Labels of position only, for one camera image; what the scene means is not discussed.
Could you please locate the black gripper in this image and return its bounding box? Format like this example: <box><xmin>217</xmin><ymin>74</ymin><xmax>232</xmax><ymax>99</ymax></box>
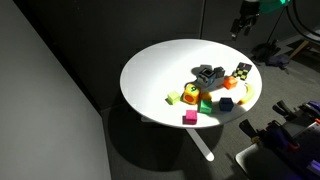
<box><xmin>230</xmin><ymin>0</ymin><xmax>261</xmax><ymax>41</ymax></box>

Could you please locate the orange block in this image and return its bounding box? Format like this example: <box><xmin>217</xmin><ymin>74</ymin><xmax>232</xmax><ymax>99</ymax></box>
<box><xmin>222</xmin><ymin>76</ymin><xmax>239</xmax><ymax>90</ymax></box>

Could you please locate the blue block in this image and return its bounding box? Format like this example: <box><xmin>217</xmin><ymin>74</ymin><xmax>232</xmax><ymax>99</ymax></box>
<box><xmin>218</xmin><ymin>97</ymin><xmax>234</xmax><ymax>112</ymax></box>

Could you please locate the light green block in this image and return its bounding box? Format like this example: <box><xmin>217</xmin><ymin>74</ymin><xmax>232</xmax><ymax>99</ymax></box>
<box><xmin>166</xmin><ymin>90</ymin><xmax>182</xmax><ymax>106</ymax></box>

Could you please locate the magenta block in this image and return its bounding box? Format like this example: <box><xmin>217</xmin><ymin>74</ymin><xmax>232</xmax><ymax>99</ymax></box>
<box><xmin>182</xmin><ymin>109</ymin><xmax>198</xmax><ymax>126</ymax></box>

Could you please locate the dark bag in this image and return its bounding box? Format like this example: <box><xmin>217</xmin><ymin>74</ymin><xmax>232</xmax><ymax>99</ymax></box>
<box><xmin>251</xmin><ymin>39</ymin><xmax>291</xmax><ymax>69</ymax></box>

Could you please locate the black patterned cube red stripe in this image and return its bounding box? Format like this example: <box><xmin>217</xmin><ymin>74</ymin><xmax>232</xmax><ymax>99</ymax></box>
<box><xmin>231</xmin><ymin>61</ymin><xmax>253</xmax><ymax>82</ymax></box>

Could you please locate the blue white patterned cube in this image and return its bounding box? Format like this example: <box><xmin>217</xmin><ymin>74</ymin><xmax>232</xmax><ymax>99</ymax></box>
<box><xmin>196</xmin><ymin>67</ymin><xmax>217</xmax><ymax>88</ymax></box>

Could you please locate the yellow banana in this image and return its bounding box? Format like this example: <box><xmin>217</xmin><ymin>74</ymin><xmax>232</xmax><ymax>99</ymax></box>
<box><xmin>237</xmin><ymin>82</ymin><xmax>257</xmax><ymax>106</ymax></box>

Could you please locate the wooden side table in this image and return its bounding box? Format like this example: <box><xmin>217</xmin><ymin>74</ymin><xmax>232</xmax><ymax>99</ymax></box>
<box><xmin>289</xmin><ymin>28</ymin><xmax>320</xmax><ymax>59</ymax></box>

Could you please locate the small yellow ball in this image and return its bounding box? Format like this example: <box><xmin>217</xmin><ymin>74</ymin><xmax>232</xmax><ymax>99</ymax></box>
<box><xmin>200</xmin><ymin>92</ymin><xmax>213</xmax><ymax>102</ymax></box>

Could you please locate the orange yellow number cube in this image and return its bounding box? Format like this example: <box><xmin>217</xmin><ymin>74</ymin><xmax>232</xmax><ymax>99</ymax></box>
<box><xmin>181</xmin><ymin>83</ymin><xmax>202</xmax><ymax>106</ymax></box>

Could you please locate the black clamp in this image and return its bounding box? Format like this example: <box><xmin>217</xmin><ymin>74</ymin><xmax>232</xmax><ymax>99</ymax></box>
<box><xmin>272</xmin><ymin>99</ymin><xmax>319</xmax><ymax>124</ymax></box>
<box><xmin>239</xmin><ymin>119</ymin><xmax>265</xmax><ymax>142</ymax></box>

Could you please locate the white table leg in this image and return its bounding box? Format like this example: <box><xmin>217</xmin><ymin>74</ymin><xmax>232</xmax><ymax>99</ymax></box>
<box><xmin>185</xmin><ymin>128</ymin><xmax>215</xmax><ymax>162</ymax></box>

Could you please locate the flat dark gray plate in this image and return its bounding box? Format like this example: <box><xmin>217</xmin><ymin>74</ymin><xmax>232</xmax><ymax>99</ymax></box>
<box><xmin>235</xmin><ymin>141</ymin><xmax>294</xmax><ymax>180</ymax></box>

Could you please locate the black perforated board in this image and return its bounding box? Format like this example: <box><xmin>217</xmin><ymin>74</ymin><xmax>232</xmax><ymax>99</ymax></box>
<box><xmin>274</xmin><ymin>121</ymin><xmax>320</xmax><ymax>180</ymax></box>

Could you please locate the small purple clamp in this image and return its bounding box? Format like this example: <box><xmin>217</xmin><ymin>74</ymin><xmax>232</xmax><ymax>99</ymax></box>
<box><xmin>306</xmin><ymin>159</ymin><xmax>320</xmax><ymax>177</ymax></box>

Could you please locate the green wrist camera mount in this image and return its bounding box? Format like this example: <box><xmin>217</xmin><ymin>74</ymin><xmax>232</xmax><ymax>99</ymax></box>
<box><xmin>259</xmin><ymin>0</ymin><xmax>291</xmax><ymax>14</ymax></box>

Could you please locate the thick black cable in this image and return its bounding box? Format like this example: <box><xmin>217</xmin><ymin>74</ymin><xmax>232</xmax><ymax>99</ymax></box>
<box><xmin>285</xmin><ymin>0</ymin><xmax>320</xmax><ymax>38</ymax></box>

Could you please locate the purple clamp orange handle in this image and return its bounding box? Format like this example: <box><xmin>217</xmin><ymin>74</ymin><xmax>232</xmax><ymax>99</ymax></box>
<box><xmin>264</xmin><ymin>120</ymin><xmax>300</xmax><ymax>153</ymax></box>

